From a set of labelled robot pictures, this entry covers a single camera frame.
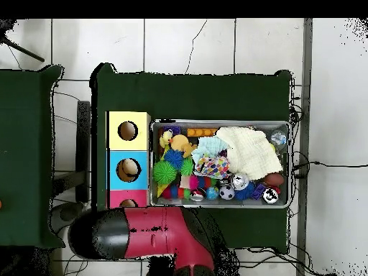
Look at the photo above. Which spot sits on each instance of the mint green cloth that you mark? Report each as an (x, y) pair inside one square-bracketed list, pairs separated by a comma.
[(210, 145)]

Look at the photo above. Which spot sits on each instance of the large green spiky ball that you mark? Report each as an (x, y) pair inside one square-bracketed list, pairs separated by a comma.
[(164, 172)]

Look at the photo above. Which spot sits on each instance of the orange toy brick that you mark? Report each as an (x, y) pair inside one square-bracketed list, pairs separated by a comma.
[(202, 132)]

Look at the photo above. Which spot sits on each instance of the wooden box with three holes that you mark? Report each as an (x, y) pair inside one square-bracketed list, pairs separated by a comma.
[(127, 156)]

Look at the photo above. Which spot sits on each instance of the green cloth side table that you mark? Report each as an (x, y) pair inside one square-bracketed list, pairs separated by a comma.
[(29, 167)]

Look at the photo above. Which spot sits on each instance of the blue spiky ball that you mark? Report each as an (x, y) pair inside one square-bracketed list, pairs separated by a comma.
[(173, 158)]

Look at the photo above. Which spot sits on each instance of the black and white soccer ball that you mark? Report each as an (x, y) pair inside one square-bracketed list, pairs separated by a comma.
[(227, 192)]

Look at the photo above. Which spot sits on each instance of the small green spiky ball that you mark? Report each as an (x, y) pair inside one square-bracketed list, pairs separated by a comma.
[(186, 167)]

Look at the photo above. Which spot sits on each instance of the multicolour polka dot cloth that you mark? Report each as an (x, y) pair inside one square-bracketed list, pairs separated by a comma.
[(211, 167)]

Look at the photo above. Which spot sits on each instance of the crushed silver can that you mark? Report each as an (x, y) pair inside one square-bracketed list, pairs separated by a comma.
[(238, 181)]

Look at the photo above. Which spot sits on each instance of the orange foam duck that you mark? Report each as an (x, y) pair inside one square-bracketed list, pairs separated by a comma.
[(180, 142)]

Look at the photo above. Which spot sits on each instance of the brown toy football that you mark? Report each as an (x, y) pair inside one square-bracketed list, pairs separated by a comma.
[(274, 179)]

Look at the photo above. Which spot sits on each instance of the small yellow rubber duck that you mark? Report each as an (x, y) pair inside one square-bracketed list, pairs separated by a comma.
[(165, 138)]

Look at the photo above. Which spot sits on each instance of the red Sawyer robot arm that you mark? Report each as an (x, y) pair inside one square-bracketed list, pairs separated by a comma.
[(155, 233)]

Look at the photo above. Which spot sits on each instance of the shallow clear mesh bin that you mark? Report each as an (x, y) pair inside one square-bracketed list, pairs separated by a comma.
[(154, 195)]

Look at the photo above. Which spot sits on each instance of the cream knit cloth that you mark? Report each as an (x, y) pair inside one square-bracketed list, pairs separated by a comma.
[(250, 152)]

